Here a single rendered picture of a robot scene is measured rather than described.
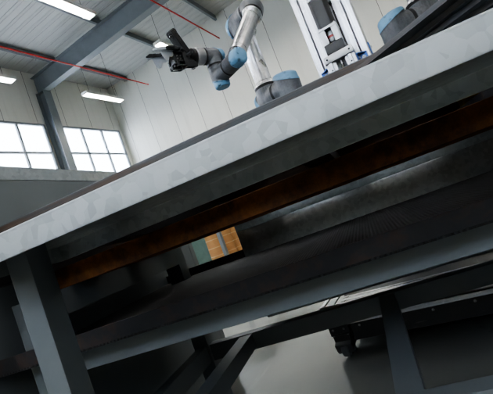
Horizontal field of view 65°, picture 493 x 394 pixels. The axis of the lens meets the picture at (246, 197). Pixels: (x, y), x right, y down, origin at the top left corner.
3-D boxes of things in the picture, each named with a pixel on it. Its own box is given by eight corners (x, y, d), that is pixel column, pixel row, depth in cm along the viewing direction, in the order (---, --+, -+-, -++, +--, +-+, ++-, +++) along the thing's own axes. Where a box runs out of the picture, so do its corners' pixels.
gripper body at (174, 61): (177, 65, 159) (201, 64, 166) (171, 44, 159) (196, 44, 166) (168, 72, 165) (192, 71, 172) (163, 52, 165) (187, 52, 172)
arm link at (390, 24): (382, 55, 164) (370, 26, 165) (412, 44, 164) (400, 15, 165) (392, 41, 152) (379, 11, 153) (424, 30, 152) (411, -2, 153)
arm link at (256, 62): (276, 105, 180) (235, 0, 184) (257, 118, 192) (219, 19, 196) (293, 102, 188) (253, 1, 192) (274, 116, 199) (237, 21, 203)
